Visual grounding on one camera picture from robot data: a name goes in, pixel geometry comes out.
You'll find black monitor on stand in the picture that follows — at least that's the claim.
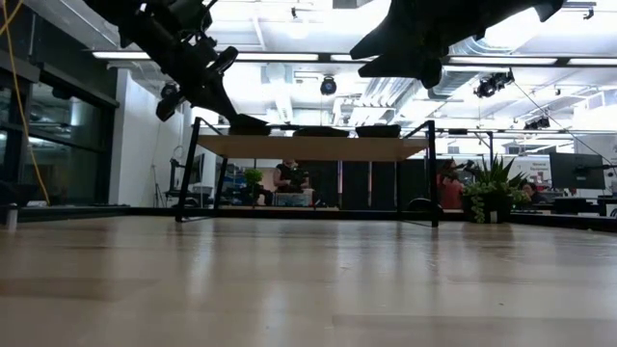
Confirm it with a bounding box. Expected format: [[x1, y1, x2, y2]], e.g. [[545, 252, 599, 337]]
[[168, 152, 207, 197]]

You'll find person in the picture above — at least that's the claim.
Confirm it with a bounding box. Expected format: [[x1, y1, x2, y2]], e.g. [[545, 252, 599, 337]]
[[273, 159, 310, 195], [523, 181, 549, 204], [436, 157, 476, 211]]

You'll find long ceiling light bar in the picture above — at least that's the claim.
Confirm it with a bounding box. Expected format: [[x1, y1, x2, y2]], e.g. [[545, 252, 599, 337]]
[[90, 49, 617, 67]]

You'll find wooden shelf black frame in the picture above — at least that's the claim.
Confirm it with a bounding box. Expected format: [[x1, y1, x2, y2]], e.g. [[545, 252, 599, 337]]
[[174, 117, 441, 228]]

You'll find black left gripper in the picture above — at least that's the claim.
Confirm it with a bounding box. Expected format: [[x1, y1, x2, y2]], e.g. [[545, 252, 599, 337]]
[[154, 40, 270, 129]]

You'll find yellow extension cable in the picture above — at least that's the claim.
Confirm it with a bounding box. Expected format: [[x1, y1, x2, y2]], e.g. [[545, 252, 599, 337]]
[[0, 0, 53, 208]]

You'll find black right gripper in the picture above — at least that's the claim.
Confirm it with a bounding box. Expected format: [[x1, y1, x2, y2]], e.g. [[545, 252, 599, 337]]
[[350, 0, 488, 91]]

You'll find green background plant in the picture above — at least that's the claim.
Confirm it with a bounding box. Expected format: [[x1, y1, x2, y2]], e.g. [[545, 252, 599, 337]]
[[242, 168, 265, 200]]

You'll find black ceiling spotlight cluster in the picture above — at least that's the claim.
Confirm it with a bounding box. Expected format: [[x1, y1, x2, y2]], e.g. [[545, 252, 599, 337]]
[[472, 69, 517, 99], [523, 116, 552, 132]]

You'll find black computer monitor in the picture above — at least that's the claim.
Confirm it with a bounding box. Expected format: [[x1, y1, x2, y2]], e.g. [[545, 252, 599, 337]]
[[549, 151, 607, 191]]

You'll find small green potted plant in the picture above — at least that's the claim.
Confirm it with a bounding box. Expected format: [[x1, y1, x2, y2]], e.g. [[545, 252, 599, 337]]
[[462, 153, 531, 225]]

